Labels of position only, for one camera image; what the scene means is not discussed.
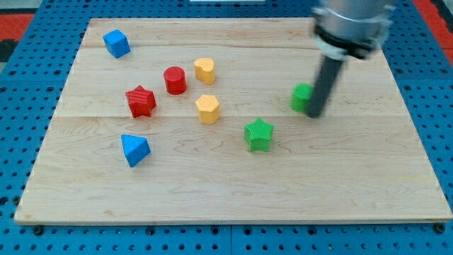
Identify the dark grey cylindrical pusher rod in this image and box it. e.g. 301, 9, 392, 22
306, 56, 344, 118

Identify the green cylinder block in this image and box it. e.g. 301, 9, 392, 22
290, 84, 314, 113

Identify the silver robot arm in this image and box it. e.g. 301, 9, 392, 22
305, 0, 396, 118

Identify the yellow hexagon block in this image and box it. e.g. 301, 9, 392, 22
195, 95, 220, 124

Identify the green star block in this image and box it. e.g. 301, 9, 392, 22
244, 118, 274, 152

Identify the yellow heart block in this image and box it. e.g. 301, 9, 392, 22
194, 57, 215, 85

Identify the light wooden board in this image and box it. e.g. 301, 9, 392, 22
14, 18, 452, 225

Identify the red cylinder block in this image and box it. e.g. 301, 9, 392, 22
164, 67, 187, 95

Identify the red star block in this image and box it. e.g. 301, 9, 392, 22
125, 85, 156, 118

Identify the blue triangle block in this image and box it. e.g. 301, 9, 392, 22
120, 134, 151, 167

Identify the blue cube block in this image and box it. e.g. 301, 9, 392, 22
103, 29, 130, 58

